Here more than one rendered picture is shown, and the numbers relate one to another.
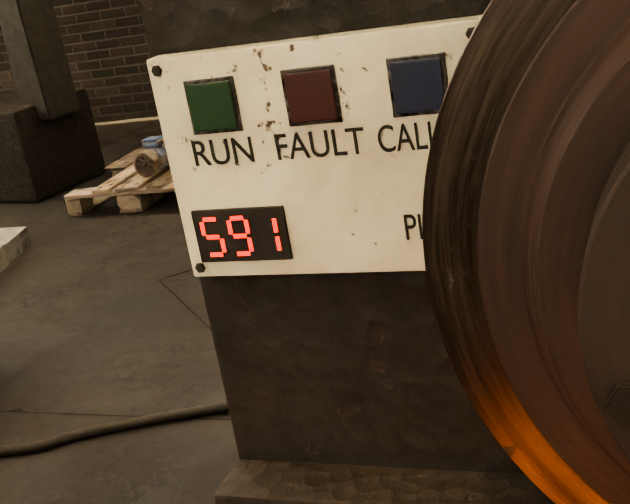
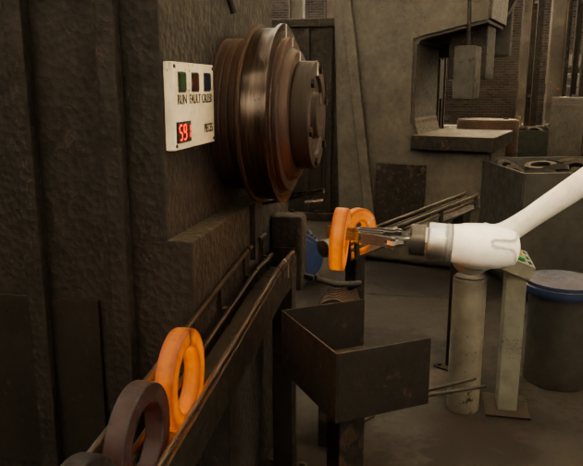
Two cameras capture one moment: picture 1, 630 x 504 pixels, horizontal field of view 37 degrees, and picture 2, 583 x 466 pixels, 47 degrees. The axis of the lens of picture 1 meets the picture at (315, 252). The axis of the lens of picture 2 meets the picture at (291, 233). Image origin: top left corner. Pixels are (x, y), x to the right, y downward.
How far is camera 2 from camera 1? 1.69 m
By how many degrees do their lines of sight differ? 96
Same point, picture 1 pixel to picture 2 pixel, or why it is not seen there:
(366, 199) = (200, 118)
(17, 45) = not seen: outside the picture
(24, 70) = not seen: outside the picture
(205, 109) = (182, 82)
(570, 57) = (280, 67)
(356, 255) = (198, 139)
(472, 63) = (268, 67)
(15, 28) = not seen: outside the picture
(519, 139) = (278, 84)
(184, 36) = (167, 55)
